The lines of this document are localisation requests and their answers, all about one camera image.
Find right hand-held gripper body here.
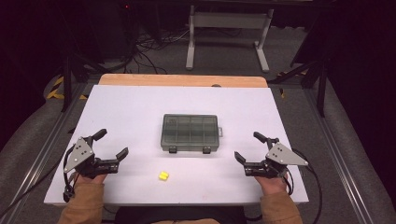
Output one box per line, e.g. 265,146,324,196
244,138,309,179

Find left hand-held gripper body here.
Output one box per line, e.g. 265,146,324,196
64,136,120,180

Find grey plastic compartment box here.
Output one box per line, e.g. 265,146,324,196
160,113,224,155

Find person's left hand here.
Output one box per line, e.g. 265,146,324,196
75,173,108,185

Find person's right hand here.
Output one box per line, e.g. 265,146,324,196
254,174,290,197

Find white board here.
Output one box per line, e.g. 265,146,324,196
44,84,310,207

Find black tripod stand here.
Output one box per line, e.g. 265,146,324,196
60,54,108,113
269,57,330,119

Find yellow black floor tape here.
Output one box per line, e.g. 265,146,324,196
46,76,89,101

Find wooden table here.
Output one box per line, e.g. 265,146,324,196
98,73,269,89

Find grey metal stand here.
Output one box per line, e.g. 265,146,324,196
185,4,276,75

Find left hand-held gripper cable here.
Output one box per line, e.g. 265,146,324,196
0,144,82,218

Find hand-held gripper cable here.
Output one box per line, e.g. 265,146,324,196
0,144,82,218
283,148,323,224

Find right hand-held gripper cable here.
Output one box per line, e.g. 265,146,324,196
283,148,323,224

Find aluminium rail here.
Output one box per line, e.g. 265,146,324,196
304,88,378,224
0,83,95,224

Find bundle of black floor cables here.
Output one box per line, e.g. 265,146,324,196
102,27,191,76

